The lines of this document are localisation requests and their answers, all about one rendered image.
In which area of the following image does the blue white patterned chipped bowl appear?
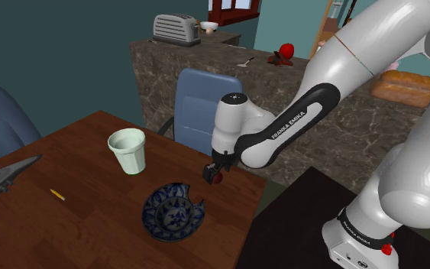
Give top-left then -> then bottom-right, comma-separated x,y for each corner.
141,182 -> 206,244

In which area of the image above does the pale green cup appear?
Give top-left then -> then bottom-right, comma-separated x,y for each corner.
106,128 -> 147,177

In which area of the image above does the black robot stand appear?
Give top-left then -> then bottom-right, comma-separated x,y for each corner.
235,166 -> 430,269

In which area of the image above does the brown marble kitchen counter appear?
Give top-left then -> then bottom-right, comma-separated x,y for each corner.
129,12 -> 430,195

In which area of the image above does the red framed window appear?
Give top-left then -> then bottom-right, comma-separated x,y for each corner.
207,0 -> 263,28

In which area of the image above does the brown wooden table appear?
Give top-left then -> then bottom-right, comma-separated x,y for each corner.
0,110 -> 268,269

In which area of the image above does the yellow pencil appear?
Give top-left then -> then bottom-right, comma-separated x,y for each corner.
49,188 -> 66,202

